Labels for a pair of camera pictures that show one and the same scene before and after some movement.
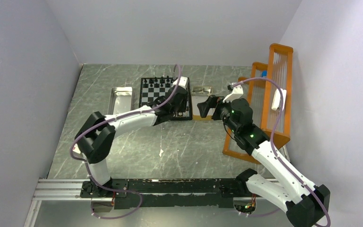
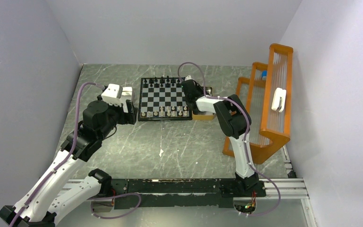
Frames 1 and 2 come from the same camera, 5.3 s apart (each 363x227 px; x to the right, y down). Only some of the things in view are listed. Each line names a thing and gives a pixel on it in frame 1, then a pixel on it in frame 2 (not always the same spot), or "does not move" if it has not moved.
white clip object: x=276 y=99 does not move
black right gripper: x=203 y=107 to x=198 y=87
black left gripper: x=183 y=107 to x=129 y=117
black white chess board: x=152 y=88 does not move
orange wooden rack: x=270 y=90 does not move
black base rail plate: x=131 y=193 does not move
